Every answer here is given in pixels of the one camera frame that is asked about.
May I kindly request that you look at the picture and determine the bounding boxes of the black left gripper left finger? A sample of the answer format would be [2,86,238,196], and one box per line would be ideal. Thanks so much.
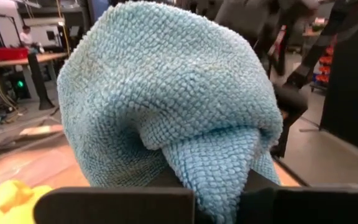
[32,167,196,224]

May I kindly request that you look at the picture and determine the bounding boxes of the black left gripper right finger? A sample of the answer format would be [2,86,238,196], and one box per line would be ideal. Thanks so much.
[237,169,358,224]

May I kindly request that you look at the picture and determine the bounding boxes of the light blue microfiber towel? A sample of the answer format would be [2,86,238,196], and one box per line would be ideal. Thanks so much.
[56,1,284,224]

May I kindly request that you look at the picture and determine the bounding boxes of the rack with orange bins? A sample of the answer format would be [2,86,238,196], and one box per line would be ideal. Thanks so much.
[313,45,336,91]

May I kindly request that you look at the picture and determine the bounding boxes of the black computer green light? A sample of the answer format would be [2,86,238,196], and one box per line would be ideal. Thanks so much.
[9,71,32,100]

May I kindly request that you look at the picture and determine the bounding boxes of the wooden workbench black legs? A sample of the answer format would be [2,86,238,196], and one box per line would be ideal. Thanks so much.
[0,52,69,111]

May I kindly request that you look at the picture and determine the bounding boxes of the red plastic bin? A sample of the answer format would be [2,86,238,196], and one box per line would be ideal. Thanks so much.
[0,46,30,62]

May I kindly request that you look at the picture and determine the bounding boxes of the person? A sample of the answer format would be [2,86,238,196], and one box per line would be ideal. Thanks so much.
[214,0,320,77]
[19,24,35,48]

